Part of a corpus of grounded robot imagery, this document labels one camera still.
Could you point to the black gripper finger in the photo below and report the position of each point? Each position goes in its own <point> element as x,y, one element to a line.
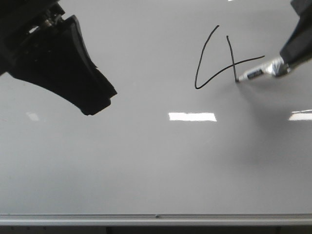
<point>298,48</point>

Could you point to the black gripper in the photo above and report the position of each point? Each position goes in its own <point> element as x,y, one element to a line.
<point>60,63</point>

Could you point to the taped black whiteboard marker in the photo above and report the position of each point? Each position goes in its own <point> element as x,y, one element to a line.
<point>276,67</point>

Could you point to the white whiteboard with aluminium frame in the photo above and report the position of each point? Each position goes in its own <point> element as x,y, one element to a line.
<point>181,139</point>

